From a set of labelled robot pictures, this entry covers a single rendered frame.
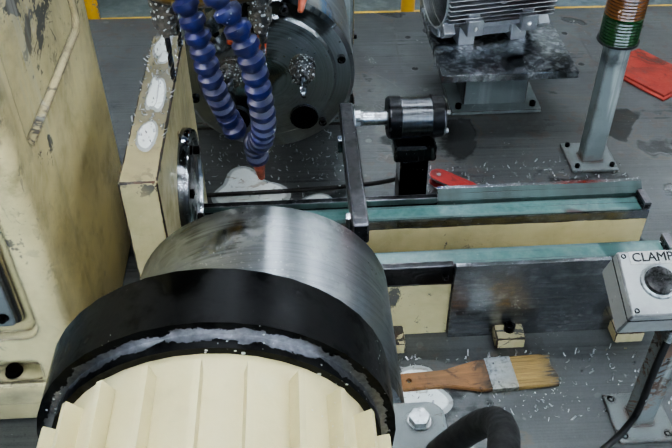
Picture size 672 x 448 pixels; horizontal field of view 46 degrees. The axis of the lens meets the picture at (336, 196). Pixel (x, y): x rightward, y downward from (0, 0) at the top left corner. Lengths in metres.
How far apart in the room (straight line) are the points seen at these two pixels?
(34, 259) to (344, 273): 0.33
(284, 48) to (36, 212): 0.45
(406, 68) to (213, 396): 1.33
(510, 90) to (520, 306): 0.56
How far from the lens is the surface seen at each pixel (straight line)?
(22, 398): 1.04
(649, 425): 1.07
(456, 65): 1.43
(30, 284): 0.89
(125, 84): 1.64
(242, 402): 0.35
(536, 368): 1.08
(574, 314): 1.12
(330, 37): 1.12
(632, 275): 0.85
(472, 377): 1.06
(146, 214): 0.84
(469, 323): 1.09
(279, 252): 0.69
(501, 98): 1.54
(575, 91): 1.62
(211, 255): 0.70
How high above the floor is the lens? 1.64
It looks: 40 degrees down
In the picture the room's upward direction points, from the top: straight up
